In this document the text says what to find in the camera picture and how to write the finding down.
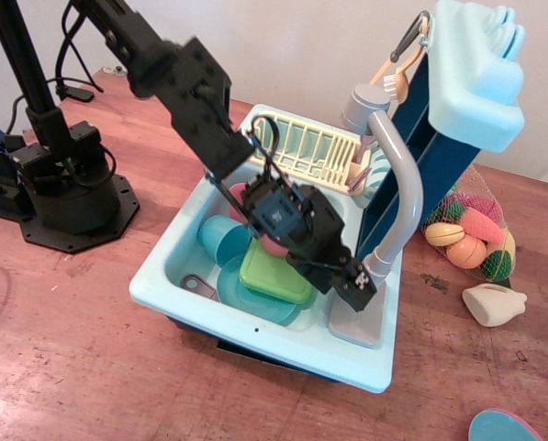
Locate green square plate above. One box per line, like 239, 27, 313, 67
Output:
240, 240, 313, 305

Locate purple toy cutlery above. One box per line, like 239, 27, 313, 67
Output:
346, 135, 375, 193

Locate net bag of toy food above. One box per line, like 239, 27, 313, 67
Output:
420, 167, 516, 282

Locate teal round plate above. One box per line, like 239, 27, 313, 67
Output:
217, 256, 299, 326

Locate pink plastic cup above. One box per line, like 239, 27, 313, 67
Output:
229, 183, 247, 224

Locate grey toy faucet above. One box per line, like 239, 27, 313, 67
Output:
328, 84, 423, 348

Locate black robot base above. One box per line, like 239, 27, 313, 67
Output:
0, 121, 140, 254

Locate light blue toy shelf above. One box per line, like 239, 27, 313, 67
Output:
354, 0, 527, 261

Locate pink mug with handle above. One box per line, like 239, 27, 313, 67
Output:
261, 235, 288, 258

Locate teal cup lying sideways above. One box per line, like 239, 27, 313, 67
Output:
197, 215, 252, 266

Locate light blue toy sink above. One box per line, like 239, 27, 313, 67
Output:
129, 103, 403, 394

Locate cream dish drying rack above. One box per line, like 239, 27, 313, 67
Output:
240, 105, 371, 196

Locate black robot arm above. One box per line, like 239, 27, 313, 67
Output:
70, 1, 376, 311

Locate orange toy brush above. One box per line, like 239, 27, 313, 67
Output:
370, 44, 424, 104

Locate teal plate at corner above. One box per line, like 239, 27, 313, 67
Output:
467, 409, 542, 441

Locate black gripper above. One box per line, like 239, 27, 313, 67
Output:
240, 175, 377, 312

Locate cream toy jug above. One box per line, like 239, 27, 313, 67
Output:
462, 283, 527, 327

